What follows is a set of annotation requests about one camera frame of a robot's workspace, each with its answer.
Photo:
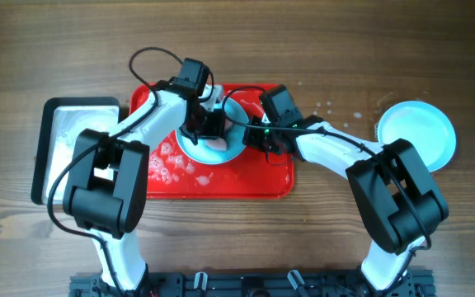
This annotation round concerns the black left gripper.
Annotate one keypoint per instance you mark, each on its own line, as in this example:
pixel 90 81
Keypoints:
pixel 211 124

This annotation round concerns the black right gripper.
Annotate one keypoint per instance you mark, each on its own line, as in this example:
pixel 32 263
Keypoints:
pixel 252 134

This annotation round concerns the pink green sponge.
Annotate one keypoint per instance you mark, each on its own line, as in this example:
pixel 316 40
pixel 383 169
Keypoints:
pixel 218 144

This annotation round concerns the light blue plate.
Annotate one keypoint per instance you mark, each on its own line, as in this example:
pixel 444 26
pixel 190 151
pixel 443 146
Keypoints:
pixel 426 127
pixel 233 135

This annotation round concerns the red plastic tray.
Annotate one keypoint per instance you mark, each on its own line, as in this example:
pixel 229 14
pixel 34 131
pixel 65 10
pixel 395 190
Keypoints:
pixel 173 174

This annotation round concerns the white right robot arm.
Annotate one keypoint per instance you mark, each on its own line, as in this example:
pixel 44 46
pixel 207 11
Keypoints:
pixel 398 200

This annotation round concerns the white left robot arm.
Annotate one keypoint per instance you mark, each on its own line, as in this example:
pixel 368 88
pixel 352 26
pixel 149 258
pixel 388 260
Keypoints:
pixel 108 176

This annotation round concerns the black soapy water tray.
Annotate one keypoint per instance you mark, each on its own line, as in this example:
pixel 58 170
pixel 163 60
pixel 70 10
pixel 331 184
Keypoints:
pixel 63 119

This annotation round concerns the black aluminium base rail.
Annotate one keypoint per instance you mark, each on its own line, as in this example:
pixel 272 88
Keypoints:
pixel 416 283

